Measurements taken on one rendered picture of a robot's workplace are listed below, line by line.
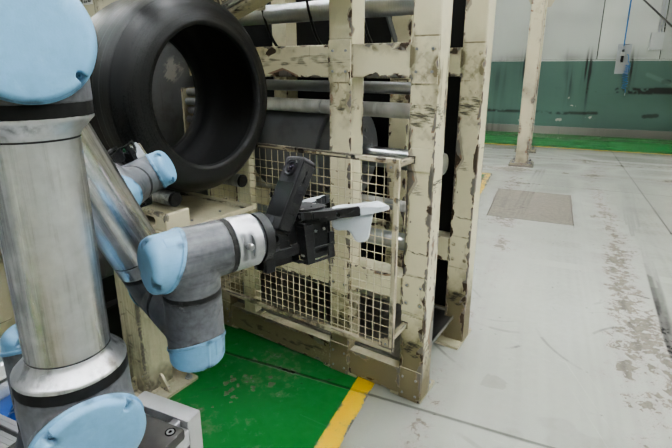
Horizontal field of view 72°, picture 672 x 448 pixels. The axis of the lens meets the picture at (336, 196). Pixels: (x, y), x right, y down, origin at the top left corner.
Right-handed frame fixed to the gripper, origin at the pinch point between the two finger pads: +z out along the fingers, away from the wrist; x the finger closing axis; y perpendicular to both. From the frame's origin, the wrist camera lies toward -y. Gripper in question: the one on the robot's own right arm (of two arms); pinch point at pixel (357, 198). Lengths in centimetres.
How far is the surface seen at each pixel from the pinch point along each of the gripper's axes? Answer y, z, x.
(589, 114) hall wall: 22, 911, -331
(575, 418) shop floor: 106, 113, -14
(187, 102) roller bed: -26, 28, -132
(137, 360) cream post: 73, -8, -129
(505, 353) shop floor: 100, 130, -53
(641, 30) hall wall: -121, 946, -257
